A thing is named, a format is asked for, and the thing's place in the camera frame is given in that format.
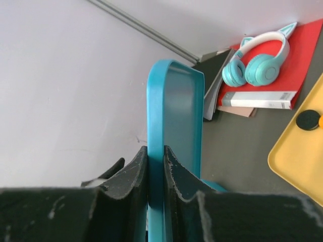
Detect blue tin lid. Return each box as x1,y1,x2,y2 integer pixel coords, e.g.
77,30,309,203
146,59,224,241

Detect black cookie left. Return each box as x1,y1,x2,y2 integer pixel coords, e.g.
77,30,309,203
296,109,321,131

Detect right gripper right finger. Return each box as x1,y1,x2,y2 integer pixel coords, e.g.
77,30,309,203
164,146,322,241

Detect teal cat ear headphones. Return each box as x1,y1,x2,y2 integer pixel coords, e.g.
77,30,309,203
222,22,297,87

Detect black ring binder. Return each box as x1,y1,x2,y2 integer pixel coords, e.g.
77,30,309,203
193,48,235,122

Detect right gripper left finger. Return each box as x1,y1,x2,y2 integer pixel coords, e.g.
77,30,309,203
1,146,148,241

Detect red book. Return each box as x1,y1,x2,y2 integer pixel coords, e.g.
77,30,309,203
217,20,322,116

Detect yellow tray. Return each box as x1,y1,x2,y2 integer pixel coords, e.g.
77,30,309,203
267,76,322,206

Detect orange flower cookie top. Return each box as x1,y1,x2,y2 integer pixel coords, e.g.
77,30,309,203
318,116,323,129

